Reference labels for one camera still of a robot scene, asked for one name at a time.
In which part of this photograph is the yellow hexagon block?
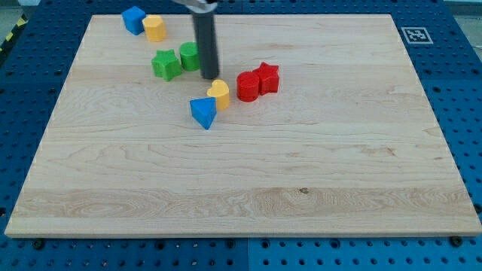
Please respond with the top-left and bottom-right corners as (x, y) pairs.
(142, 15), (167, 42)

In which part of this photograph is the green star block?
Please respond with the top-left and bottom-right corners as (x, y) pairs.
(151, 49), (182, 81)

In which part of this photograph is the red cylinder block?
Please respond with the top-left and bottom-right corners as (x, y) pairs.
(236, 72), (260, 102)

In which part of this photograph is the blue triangle block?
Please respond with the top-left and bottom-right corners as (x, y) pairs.
(189, 97), (217, 129)

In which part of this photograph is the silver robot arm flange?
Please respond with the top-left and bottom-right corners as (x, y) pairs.
(172, 0), (218, 14)

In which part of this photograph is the red star block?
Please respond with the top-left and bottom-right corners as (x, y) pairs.
(253, 62), (279, 96)

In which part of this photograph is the black yellow hazard tape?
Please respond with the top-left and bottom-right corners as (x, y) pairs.
(1, 14), (29, 54)

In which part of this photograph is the light wooden board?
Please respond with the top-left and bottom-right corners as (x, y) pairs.
(5, 14), (481, 238)

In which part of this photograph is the white fiducial marker tag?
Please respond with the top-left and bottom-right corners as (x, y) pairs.
(401, 26), (433, 44)

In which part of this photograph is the blue cube block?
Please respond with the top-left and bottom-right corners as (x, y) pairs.
(121, 6), (147, 35)

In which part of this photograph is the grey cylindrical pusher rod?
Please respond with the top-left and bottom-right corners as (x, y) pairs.
(191, 11), (219, 79)

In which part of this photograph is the yellow heart block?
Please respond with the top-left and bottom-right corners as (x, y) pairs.
(206, 79), (230, 111)

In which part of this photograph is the green cylinder block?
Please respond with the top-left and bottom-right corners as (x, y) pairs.
(179, 42), (200, 72)

